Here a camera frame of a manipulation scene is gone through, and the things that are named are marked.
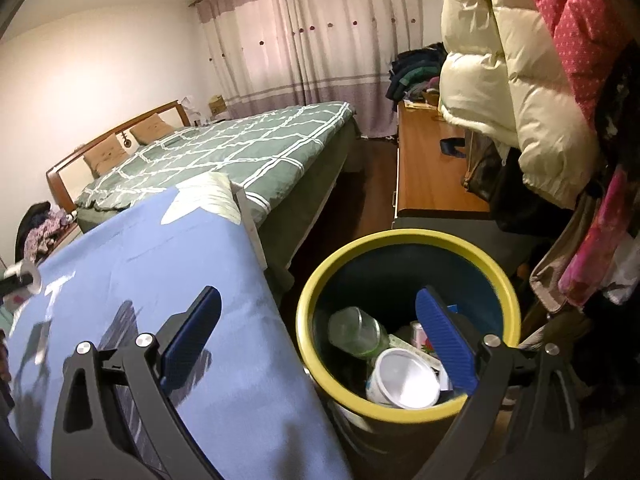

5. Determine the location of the white plastic bowl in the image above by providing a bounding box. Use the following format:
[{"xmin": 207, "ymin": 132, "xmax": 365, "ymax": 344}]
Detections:
[{"xmin": 366, "ymin": 348, "xmax": 440, "ymax": 411}]

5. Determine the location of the pink strawberry milk carton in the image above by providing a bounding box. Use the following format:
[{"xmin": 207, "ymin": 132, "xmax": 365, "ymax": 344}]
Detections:
[{"xmin": 411, "ymin": 321, "xmax": 436, "ymax": 356}]

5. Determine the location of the white floral paper cup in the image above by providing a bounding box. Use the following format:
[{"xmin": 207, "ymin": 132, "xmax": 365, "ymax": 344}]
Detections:
[{"xmin": 0, "ymin": 260, "xmax": 42, "ymax": 313}]

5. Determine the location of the clear bottle green label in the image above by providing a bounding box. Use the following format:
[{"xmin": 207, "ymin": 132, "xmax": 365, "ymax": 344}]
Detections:
[{"xmin": 328, "ymin": 307, "xmax": 390, "ymax": 360}]

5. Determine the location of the yellow rimmed trash bin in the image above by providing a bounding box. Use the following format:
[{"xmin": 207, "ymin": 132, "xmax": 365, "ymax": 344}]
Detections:
[{"xmin": 295, "ymin": 229, "xmax": 521, "ymax": 479}]

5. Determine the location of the blue tablecloth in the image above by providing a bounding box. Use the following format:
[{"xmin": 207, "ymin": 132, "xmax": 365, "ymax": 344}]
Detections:
[{"xmin": 8, "ymin": 190, "xmax": 352, "ymax": 479}]

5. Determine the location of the pink garment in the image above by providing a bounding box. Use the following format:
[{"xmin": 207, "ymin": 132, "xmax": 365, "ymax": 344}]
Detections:
[{"xmin": 559, "ymin": 165, "xmax": 634, "ymax": 308}]

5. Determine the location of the pile of clothes on nightstand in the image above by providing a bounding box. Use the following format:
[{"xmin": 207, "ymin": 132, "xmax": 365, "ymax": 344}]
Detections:
[{"xmin": 14, "ymin": 202, "xmax": 74, "ymax": 263}]

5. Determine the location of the wooden headboard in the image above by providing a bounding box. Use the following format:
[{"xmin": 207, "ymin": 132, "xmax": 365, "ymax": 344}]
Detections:
[{"xmin": 45, "ymin": 98, "xmax": 192, "ymax": 214}]

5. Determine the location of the wooden desk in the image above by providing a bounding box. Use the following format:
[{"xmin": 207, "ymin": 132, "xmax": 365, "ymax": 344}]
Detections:
[{"xmin": 395, "ymin": 103, "xmax": 489, "ymax": 220}]

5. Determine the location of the left brown pillow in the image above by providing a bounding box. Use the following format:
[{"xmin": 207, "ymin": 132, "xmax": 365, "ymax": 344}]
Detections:
[{"xmin": 84, "ymin": 134, "xmax": 129, "ymax": 177}]

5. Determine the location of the brown pillow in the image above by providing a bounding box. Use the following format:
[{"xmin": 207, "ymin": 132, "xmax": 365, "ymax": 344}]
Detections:
[
  {"xmin": 84, "ymin": 134, "xmax": 129, "ymax": 177},
  {"xmin": 130, "ymin": 114, "xmax": 176, "ymax": 145}
]

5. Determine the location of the right brown pillow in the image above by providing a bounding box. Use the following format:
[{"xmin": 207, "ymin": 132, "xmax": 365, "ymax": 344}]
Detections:
[{"xmin": 130, "ymin": 114, "xmax": 176, "ymax": 145}]

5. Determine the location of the bed with green plaid duvet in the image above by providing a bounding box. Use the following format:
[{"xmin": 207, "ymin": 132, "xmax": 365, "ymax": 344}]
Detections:
[{"xmin": 76, "ymin": 101, "xmax": 359, "ymax": 285}]

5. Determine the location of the woven basket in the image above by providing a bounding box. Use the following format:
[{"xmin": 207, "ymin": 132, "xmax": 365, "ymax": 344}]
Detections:
[{"xmin": 208, "ymin": 96, "xmax": 227, "ymax": 117}]

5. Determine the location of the cream puffer jacket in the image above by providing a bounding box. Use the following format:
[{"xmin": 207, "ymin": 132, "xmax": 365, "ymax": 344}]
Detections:
[{"xmin": 439, "ymin": 0, "xmax": 598, "ymax": 209}]

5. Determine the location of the dark clothes pile by curtain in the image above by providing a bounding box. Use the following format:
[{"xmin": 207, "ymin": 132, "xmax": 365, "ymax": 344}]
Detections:
[{"xmin": 385, "ymin": 42, "xmax": 448, "ymax": 110}]

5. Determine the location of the red dotted jacket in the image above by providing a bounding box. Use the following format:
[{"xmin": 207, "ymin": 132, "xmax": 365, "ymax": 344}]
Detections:
[{"xmin": 534, "ymin": 0, "xmax": 631, "ymax": 126}]

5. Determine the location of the pink striped curtain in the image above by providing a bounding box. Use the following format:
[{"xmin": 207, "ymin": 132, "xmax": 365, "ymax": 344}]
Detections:
[{"xmin": 194, "ymin": 0, "xmax": 442, "ymax": 138}]

